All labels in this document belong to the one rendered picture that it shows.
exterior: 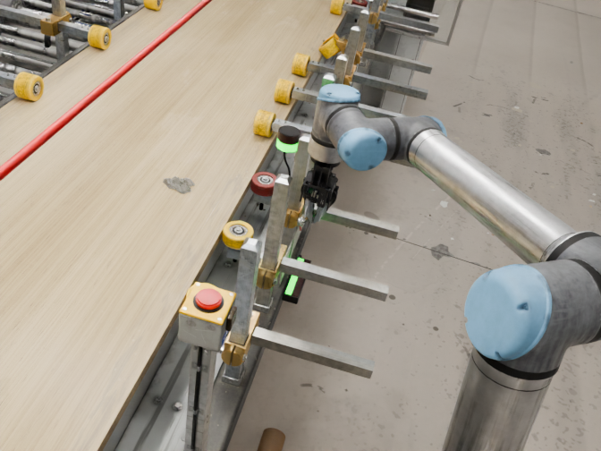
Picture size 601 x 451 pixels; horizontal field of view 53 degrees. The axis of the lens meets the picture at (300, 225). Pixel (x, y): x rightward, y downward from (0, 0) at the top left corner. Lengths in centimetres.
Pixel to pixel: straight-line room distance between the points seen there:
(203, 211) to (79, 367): 56
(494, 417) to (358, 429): 147
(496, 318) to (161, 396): 98
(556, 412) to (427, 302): 69
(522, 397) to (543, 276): 17
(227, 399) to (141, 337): 28
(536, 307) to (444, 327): 201
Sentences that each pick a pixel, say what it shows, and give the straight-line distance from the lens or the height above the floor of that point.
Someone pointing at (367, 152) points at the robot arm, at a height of 130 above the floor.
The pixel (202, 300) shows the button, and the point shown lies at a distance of 95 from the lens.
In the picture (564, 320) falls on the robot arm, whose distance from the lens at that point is 83.
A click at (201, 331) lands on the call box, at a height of 119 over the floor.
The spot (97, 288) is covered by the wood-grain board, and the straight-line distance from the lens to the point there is 144.
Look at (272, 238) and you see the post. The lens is 149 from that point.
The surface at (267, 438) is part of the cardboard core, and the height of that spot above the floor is 8.
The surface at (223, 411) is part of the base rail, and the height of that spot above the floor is 70.
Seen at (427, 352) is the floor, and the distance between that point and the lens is 268.
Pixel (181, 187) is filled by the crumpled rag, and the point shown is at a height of 91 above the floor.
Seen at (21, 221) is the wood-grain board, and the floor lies 90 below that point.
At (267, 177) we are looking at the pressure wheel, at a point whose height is 90.
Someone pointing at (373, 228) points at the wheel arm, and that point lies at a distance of 178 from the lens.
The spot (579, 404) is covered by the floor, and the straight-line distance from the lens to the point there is 282.
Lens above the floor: 192
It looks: 38 degrees down
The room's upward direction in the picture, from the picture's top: 11 degrees clockwise
